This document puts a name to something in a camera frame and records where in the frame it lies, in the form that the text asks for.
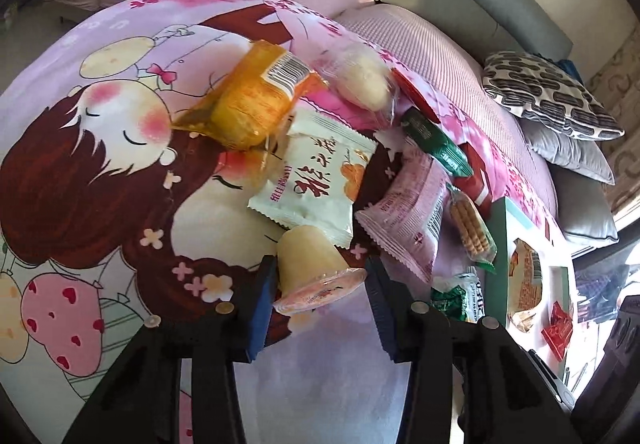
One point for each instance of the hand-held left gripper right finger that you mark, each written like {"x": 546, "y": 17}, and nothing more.
{"x": 382, "y": 319}

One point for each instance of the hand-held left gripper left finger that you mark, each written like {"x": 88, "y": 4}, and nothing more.
{"x": 260, "y": 306}

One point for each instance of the yellow jelly cup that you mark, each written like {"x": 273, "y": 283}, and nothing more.
{"x": 310, "y": 264}

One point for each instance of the green white corn snack packet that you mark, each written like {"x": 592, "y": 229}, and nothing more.
{"x": 465, "y": 301}

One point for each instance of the white box with green rim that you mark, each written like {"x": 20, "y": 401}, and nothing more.
{"x": 552, "y": 291}

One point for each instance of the pale purple snack packet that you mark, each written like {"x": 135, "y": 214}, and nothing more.
{"x": 410, "y": 214}

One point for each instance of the green-ended biscuit packet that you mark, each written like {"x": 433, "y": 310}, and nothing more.
{"x": 470, "y": 224}

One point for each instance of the white snack packet red print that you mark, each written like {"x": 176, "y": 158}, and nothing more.
{"x": 310, "y": 173}

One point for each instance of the orange cake snack packet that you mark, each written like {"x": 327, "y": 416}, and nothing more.
{"x": 250, "y": 108}

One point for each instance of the small red snack packet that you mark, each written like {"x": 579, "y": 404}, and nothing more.
{"x": 557, "y": 331}

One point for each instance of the dark balcony furniture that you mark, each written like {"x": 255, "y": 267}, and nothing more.
{"x": 600, "y": 291}

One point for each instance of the clear packet with orange print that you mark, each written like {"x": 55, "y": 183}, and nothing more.
{"x": 525, "y": 279}

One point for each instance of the grey leather cushion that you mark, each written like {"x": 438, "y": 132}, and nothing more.
{"x": 585, "y": 209}

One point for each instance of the dark green snack packet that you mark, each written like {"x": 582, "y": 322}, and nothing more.
{"x": 435, "y": 143}

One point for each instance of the pink printed cartoon blanket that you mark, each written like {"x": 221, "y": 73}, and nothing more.
{"x": 100, "y": 173}

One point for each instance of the red ridged snack packet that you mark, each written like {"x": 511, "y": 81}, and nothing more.
{"x": 417, "y": 96}

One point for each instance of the grey fabric pillow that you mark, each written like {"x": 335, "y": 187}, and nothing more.
{"x": 570, "y": 148}

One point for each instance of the clear packet with white pastry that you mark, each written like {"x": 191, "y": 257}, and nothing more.
{"x": 362, "y": 78}

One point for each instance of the black white patterned pillow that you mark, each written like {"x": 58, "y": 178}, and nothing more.
{"x": 550, "y": 93}

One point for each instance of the patterned beige curtain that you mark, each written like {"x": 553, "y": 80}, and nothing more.
{"x": 620, "y": 88}

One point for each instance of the blue cloth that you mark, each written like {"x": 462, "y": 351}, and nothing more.
{"x": 567, "y": 67}

